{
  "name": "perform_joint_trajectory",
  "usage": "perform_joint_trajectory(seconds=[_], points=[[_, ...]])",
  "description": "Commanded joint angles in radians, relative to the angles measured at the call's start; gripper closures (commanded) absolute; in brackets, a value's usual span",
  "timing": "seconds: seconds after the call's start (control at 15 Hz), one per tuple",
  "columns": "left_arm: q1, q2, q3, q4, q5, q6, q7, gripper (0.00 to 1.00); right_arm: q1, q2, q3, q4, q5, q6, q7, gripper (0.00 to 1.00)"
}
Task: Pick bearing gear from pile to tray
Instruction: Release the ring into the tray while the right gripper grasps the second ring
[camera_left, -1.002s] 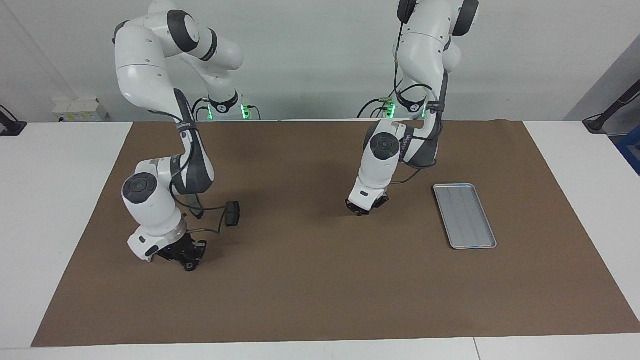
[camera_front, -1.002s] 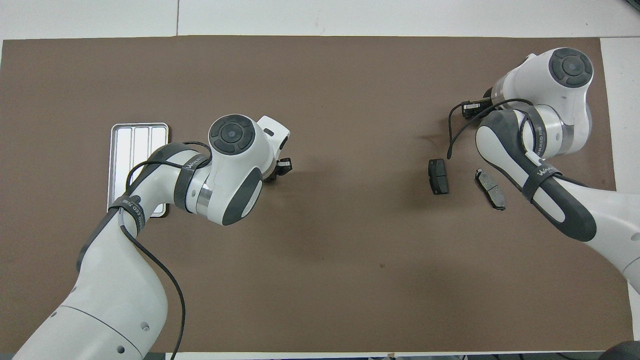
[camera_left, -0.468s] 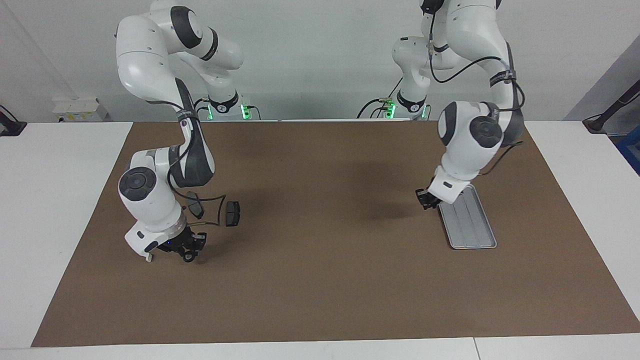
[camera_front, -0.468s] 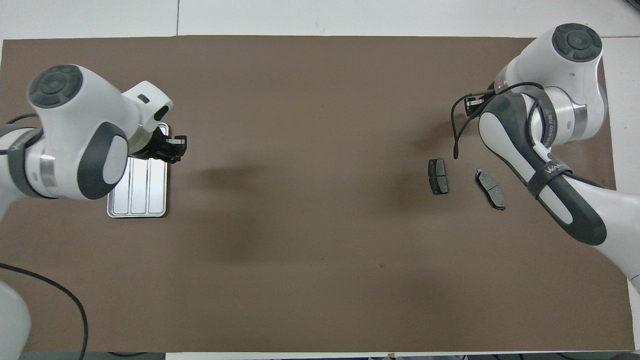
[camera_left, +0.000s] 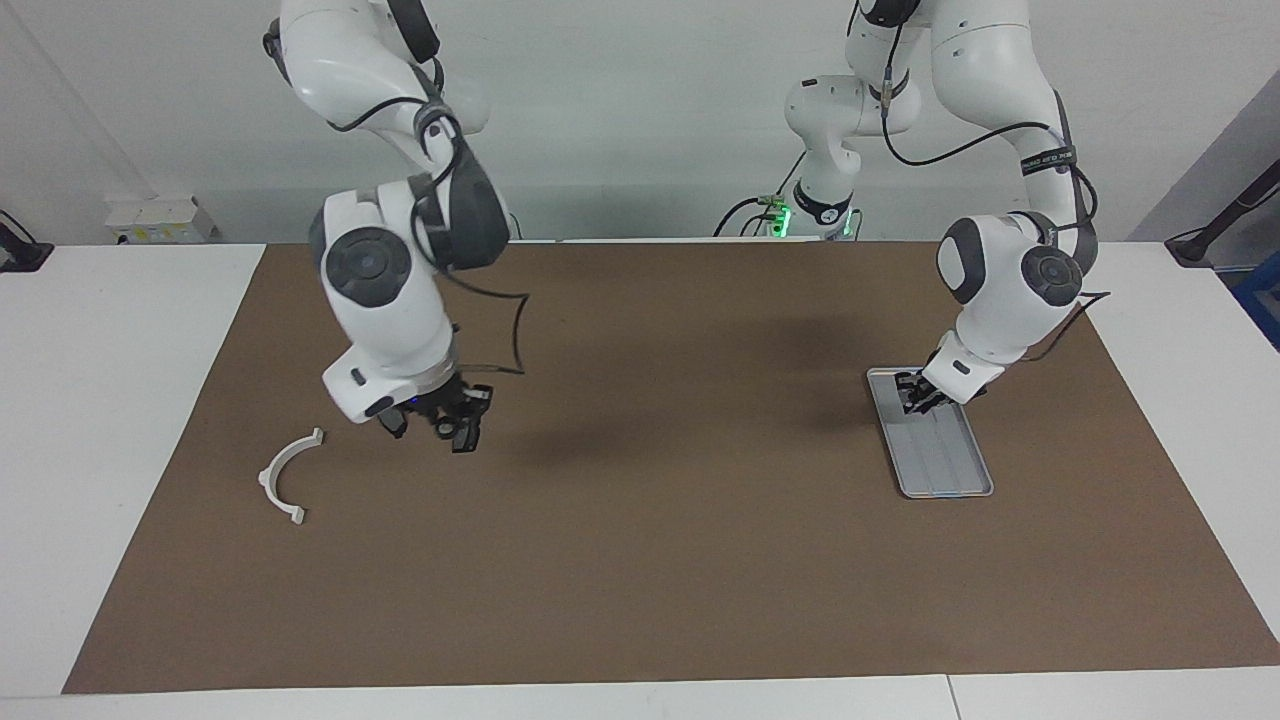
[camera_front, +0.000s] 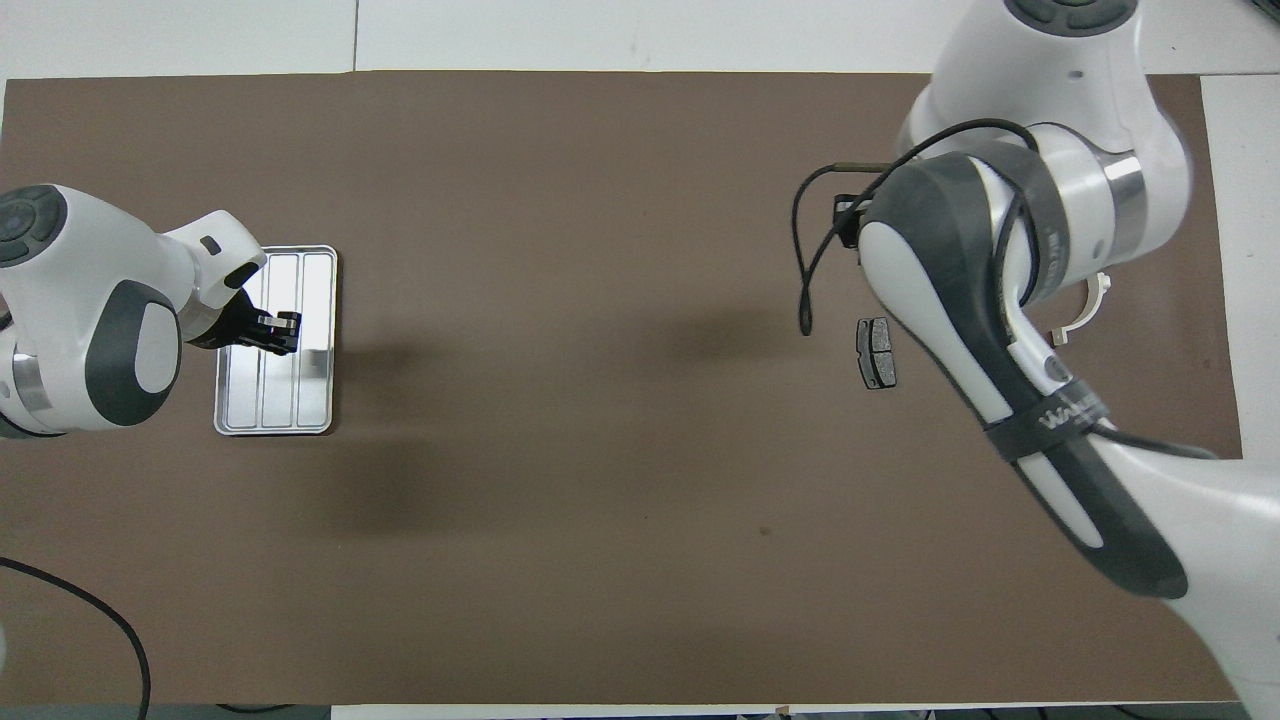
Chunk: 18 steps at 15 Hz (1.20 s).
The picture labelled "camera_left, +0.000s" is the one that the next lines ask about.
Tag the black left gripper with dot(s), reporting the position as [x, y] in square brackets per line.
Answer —
[950, 403]

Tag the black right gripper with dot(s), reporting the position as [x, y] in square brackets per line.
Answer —
[425, 400]

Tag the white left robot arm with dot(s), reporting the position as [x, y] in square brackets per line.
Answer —
[1000, 300]

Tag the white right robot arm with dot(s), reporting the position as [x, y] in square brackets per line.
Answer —
[390, 310]

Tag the silver metal tray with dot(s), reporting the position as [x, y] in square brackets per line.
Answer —
[950, 470]

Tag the dark grey rectangular brake pad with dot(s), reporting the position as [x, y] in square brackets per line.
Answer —
[465, 443]

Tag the dark grey curved brake pad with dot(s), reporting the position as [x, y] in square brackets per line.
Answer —
[393, 427]

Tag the brown table mat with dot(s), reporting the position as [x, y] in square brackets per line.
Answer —
[640, 550]

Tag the black angled stand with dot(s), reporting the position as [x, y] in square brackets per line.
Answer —
[1200, 240]

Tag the white box with yellow labels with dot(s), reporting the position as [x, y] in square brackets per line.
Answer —
[160, 220]

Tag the blue crate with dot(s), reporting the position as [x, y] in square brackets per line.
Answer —
[1262, 310]

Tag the white curved plastic bracket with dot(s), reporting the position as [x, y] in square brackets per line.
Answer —
[270, 485]

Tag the black clamp mount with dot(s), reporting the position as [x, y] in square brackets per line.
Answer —
[20, 250]

